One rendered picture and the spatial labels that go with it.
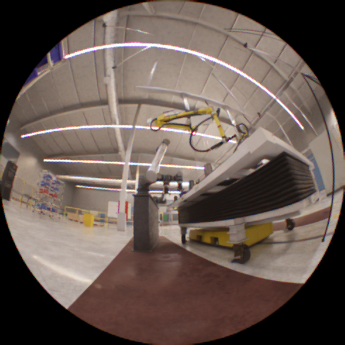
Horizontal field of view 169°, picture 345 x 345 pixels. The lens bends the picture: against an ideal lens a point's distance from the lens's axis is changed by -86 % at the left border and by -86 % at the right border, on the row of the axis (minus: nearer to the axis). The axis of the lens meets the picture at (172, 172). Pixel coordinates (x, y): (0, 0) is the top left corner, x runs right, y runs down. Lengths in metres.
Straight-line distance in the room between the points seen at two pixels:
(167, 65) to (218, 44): 4.25
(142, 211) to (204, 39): 10.18
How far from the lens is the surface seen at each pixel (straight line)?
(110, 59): 7.88
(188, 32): 9.92
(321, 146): 5.59
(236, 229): 1.07
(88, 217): 6.66
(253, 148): 0.68
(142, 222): 1.84
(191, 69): 10.20
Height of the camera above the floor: 0.46
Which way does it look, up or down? 25 degrees up
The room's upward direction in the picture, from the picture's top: 3 degrees counter-clockwise
